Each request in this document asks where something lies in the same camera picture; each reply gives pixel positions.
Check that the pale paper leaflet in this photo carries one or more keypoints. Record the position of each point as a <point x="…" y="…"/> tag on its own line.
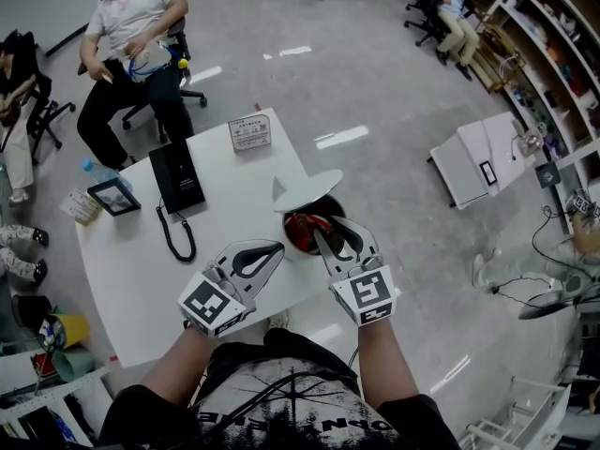
<point x="79" y="204"/>

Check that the person's black printed t-shirt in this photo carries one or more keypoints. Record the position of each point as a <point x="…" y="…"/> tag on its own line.
<point x="290" y="406"/>

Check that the grey desk lamp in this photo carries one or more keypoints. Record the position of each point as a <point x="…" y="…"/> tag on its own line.
<point x="548" y="300"/>

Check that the person's right forearm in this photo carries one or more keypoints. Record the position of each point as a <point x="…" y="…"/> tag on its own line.
<point x="386" y="364"/>

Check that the black desk telephone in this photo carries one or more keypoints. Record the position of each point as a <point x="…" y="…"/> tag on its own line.
<point x="177" y="176"/>

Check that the white standing sign card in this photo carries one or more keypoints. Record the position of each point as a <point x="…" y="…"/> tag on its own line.
<point x="250" y="134"/>

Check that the clear plastic bag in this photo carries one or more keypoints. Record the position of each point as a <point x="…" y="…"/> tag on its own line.
<point x="147" y="61"/>

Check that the red tea bag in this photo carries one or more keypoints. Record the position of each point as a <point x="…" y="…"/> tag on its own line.
<point x="302" y="230"/>

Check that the black picture frame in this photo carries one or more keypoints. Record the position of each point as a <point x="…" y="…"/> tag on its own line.
<point x="114" y="197"/>

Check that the person's shoe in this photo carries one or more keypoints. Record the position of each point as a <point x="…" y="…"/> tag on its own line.
<point x="279" y="320"/>

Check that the white metal rack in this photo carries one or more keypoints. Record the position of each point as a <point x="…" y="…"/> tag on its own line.
<point x="525" y="415"/>

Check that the green bucket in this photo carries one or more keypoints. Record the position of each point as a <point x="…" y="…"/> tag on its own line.
<point x="77" y="366"/>

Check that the small white side table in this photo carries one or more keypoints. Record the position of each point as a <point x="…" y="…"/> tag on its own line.
<point x="473" y="157"/>

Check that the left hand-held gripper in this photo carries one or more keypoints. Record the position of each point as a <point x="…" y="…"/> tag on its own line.
<point x="213" y="305"/>

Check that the yellow bucket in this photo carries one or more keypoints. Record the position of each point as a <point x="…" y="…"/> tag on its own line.
<point x="72" y="330"/>

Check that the clear plastic water bottle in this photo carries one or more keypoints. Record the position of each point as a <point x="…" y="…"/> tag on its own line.
<point x="98" y="169"/>

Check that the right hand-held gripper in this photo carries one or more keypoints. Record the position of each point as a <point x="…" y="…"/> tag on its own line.
<point x="368" y="293"/>

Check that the yellow ball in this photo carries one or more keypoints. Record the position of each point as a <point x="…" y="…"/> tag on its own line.
<point x="183" y="63"/>

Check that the black office chair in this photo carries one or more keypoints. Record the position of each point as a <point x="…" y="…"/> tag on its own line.
<point x="180" y="78"/>
<point x="44" y="115"/>
<point x="424" y="17"/>

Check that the white open shelf unit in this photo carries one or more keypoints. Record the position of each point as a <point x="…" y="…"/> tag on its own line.
<point x="553" y="64"/>

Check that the person's left forearm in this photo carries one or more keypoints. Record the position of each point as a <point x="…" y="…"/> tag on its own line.
<point x="180" y="368"/>

